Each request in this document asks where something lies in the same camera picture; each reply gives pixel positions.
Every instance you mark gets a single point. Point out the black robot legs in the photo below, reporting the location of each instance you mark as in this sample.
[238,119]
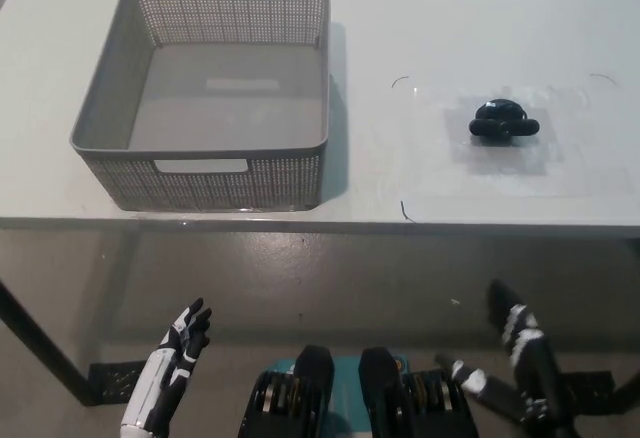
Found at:
[380,388]

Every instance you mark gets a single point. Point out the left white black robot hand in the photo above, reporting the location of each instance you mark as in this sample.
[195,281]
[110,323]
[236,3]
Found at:
[165,378]

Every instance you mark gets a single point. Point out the grey perforated plastic basket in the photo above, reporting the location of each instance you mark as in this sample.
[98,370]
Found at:
[210,178]

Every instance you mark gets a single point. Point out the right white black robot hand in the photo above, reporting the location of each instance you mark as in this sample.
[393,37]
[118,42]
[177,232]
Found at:
[535,358]

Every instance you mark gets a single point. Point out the black metal table leg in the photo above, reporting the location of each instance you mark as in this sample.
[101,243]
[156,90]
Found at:
[45,343]

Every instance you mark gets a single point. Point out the clear tape patch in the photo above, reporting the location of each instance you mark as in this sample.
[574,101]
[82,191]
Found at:
[500,160]

